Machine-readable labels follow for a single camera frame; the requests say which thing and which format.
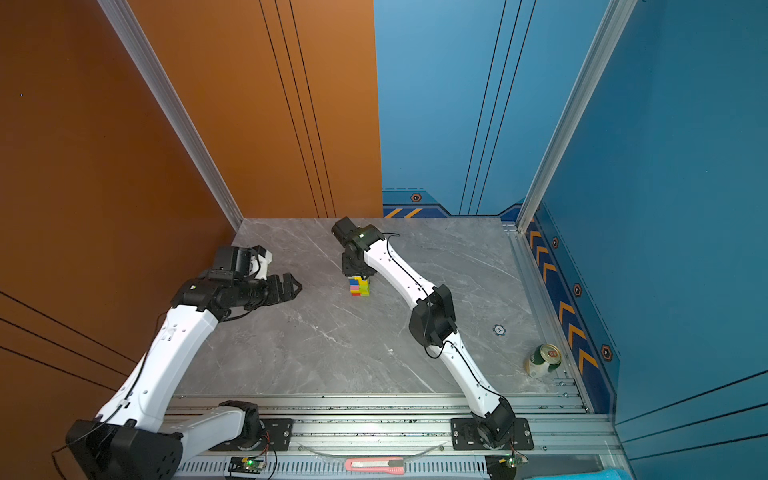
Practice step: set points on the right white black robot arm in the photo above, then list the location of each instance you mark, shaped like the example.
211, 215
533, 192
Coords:
433, 324

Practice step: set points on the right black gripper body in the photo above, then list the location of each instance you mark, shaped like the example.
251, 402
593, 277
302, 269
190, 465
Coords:
349, 267

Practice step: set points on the pink utility knife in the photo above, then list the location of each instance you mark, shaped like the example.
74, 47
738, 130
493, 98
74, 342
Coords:
385, 465

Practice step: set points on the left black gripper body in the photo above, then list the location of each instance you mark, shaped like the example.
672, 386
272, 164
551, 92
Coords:
270, 293

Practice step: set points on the green circuit board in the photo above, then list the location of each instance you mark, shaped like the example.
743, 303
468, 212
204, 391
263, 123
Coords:
246, 465

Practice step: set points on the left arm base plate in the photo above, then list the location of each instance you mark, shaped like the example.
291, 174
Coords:
274, 434

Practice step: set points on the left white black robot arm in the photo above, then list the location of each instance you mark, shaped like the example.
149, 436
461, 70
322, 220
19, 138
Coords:
124, 440

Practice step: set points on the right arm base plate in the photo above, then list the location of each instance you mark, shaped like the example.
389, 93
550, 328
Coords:
465, 436

